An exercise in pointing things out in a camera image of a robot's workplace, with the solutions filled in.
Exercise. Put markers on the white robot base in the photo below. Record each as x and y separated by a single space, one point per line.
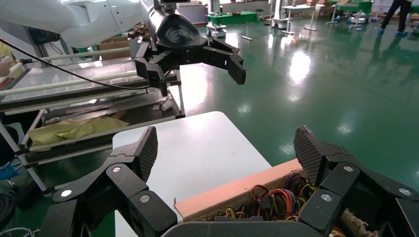
216 23
280 16

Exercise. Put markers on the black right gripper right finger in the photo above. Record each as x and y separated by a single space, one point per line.
353 189

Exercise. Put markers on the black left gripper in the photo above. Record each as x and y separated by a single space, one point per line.
176 36

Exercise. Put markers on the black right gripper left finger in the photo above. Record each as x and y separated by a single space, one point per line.
98 196

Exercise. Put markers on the green covered table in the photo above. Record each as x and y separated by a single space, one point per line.
352 6
232 18

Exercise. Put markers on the small white roll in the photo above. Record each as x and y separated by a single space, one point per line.
167 105

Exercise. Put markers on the person's hand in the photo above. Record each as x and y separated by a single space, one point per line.
5 68

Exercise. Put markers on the yellow cloth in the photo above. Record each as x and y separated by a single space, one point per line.
72 129

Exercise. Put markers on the worn cardboard box with dividers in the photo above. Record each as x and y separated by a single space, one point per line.
229 193

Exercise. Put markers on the person in dark trousers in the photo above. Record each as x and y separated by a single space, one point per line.
394 16

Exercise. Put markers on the white folding table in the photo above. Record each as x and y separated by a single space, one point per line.
299 9

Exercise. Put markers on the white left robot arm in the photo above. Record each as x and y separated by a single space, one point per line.
82 19

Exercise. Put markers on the brown cardboard box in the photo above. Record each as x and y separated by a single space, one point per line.
113 45

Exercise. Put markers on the clear plastic divider tray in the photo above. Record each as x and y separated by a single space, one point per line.
59 77

